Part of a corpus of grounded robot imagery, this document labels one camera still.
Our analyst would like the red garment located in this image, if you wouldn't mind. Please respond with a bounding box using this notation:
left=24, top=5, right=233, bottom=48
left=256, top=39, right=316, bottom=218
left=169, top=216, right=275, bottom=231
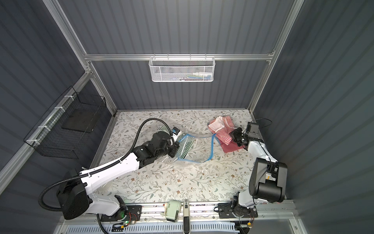
left=215, top=134, right=243, bottom=153

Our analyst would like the green striped garment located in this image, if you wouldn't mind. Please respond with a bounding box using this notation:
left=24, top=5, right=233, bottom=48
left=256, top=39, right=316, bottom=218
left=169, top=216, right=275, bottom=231
left=157, top=132, right=197, bottom=163

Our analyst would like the clear vacuum bag blue zipper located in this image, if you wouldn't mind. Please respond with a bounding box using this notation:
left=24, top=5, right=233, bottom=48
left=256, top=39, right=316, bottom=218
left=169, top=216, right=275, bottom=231
left=128, top=118, right=217, bottom=164

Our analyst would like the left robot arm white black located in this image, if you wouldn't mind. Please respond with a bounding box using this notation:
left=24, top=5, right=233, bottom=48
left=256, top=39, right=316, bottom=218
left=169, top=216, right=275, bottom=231
left=56, top=128, right=182, bottom=220

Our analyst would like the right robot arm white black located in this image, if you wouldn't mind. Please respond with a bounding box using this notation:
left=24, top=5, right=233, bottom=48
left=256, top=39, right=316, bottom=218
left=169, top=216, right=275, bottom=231
left=230, top=122, right=288, bottom=217

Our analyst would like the white glue bottle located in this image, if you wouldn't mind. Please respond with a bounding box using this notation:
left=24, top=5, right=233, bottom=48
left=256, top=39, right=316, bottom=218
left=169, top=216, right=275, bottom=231
left=192, top=72, right=213, bottom=79

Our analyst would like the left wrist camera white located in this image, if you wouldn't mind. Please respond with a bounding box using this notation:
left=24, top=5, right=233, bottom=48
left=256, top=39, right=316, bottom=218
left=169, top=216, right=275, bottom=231
left=171, top=127, right=184, bottom=142

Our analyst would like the pale green box on rail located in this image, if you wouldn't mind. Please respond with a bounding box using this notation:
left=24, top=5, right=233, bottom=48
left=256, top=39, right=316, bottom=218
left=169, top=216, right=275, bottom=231
left=164, top=200, right=182, bottom=222

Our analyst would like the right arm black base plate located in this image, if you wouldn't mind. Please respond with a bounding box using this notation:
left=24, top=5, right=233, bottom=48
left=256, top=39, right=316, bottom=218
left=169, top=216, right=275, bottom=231
left=214, top=202, right=258, bottom=219

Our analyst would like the white wire wall basket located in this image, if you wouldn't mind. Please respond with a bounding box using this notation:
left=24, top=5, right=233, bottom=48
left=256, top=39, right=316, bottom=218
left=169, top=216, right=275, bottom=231
left=149, top=57, right=216, bottom=82

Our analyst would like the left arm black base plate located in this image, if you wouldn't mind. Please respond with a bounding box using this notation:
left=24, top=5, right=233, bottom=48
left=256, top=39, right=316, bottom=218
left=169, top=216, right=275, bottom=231
left=100, top=205, right=142, bottom=222

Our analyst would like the black handle on rail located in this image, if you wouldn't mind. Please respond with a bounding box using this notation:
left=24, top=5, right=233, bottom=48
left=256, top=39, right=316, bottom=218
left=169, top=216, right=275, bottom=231
left=183, top=199, right=191, bottom=234

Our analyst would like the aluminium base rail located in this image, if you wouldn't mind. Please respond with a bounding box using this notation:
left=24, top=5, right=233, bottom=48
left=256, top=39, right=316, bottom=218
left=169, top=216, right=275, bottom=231
left=54, top=200, right=306, bottom=234

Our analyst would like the black wire wall basket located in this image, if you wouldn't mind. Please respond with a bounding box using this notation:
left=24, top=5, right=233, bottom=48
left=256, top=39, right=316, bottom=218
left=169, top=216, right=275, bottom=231
left=24, top=88, right=107, bottom=159

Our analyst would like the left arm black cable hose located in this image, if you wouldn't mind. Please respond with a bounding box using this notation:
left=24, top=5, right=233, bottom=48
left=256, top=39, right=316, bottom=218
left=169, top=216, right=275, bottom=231
left=37, top=118, right=175, bottom=212

